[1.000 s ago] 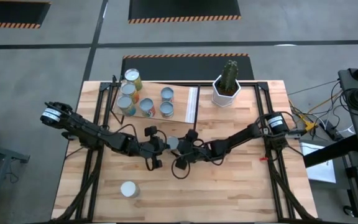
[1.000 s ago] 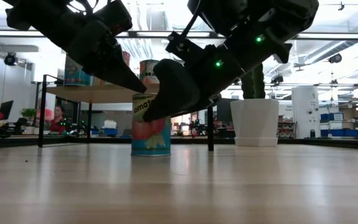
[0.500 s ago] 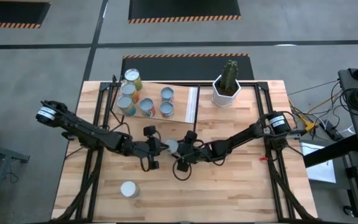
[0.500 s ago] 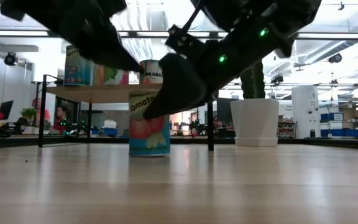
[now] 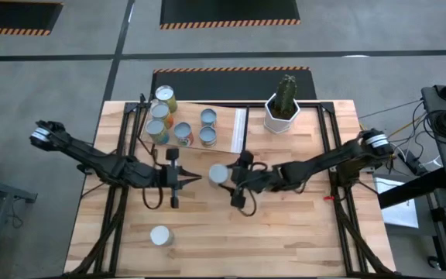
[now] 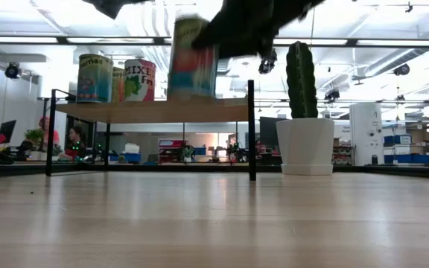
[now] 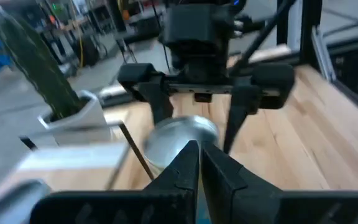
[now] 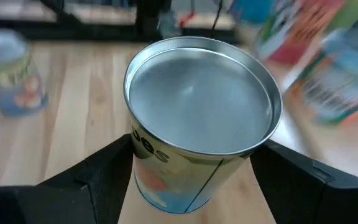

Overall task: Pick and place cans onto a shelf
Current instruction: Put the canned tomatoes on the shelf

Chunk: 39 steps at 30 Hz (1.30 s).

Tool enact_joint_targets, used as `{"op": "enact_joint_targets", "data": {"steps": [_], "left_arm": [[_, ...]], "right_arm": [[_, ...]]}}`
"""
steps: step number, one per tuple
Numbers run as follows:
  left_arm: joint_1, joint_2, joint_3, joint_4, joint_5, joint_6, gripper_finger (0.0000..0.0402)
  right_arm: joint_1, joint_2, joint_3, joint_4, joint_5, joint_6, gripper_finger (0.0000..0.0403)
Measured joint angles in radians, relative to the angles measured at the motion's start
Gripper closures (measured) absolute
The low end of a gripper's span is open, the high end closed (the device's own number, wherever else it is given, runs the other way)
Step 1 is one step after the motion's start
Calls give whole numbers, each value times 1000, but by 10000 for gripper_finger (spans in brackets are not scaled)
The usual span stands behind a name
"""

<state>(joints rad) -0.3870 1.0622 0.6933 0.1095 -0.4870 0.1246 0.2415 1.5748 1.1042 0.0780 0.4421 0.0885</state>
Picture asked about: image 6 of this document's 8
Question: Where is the person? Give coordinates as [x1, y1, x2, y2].
[38, 115, 61, 150]
[60, 125, 88, 162]

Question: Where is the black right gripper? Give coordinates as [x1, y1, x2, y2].
[191, 0, 301, 59]

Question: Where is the white cylindrical kiosk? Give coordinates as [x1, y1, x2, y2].
[349, 103, 385, 167]

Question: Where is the red cabinet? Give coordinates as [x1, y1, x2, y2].
[157, 139, 185, 164]

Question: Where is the green potted plant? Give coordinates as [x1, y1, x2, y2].
[24, 128, 45, 150]

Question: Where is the green cactus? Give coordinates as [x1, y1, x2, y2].
[286, 40, 319, 120]

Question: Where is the large yellow-green fruit can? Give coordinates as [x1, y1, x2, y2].
[167, 15, 219, 101]

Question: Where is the large green oranges can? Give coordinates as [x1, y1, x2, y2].
[112, 66, 126, 103]

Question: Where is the black hanging spotlight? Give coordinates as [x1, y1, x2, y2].
[4, 62, 22, 80]
[393, 63, 411, 77]
[258, 55, 278, 75]
[324, 88, 341, 102]

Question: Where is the pink mixed fruit can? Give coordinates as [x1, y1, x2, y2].
[124, 58, 157, 102]

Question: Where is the light wooden board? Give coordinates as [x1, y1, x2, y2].
[45, 80, 257, 182]

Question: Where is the blue berries can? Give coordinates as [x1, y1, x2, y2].
[76, 54, 114, 104]

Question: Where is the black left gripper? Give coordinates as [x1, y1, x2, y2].
[82, 0, 152, 20]

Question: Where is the blue storage bin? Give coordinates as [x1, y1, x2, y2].
[384, 134, 413, 145]
[384, 153, 429, 165]
[109, 152, 142, 164]

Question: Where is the white hexagonal plant pot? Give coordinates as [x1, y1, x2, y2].
[276, 118, 335, 176]

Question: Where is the black monitor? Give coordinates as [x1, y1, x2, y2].
[0, 119, 17, 141]
[258, 116, 286, 147]

